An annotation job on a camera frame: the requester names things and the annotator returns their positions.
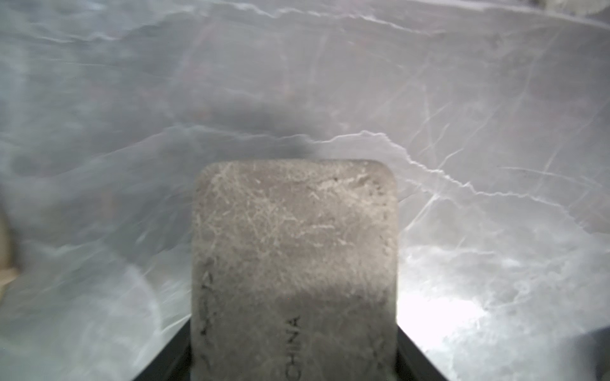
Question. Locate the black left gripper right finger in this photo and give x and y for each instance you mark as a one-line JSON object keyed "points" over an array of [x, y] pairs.
{"points": [[412, 364]]}

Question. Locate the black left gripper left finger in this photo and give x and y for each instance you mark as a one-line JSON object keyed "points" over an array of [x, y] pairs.
{"points": [[174, 361]]}

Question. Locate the mint case with black glasses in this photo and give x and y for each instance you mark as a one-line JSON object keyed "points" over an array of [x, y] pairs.
{"points": [[294, 271]]}

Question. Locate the cream round alarm clock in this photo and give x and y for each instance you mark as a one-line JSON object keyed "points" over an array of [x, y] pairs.
{"points": [[9, 270]]}

